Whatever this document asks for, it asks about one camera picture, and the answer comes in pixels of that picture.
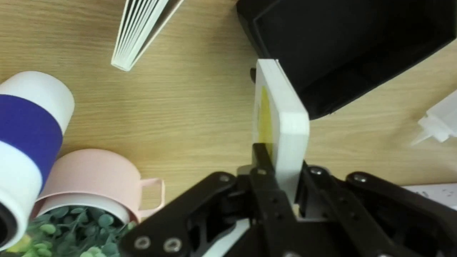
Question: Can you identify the white electronics box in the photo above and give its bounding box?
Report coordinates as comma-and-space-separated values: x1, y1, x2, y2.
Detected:
404, 183, 457, 211

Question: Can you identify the pink mug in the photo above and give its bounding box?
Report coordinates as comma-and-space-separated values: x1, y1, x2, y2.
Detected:
32, 147, 167, 226

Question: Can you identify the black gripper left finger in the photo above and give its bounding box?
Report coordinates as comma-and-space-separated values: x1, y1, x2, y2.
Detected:
119, 141, 312, 257

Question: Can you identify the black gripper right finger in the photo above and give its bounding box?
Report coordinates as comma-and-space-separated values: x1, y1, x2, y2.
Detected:
299, 161, 457, 257

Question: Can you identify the black book holder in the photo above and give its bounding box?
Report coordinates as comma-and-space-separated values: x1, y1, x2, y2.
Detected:
236, 0, 457, 120

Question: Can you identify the small green plant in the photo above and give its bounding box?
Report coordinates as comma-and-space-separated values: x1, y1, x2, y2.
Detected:
9, 204, 140, 257

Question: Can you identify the translucent white squeeze bottle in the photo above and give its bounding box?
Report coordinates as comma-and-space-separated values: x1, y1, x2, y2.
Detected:
412, 90, 457, 147

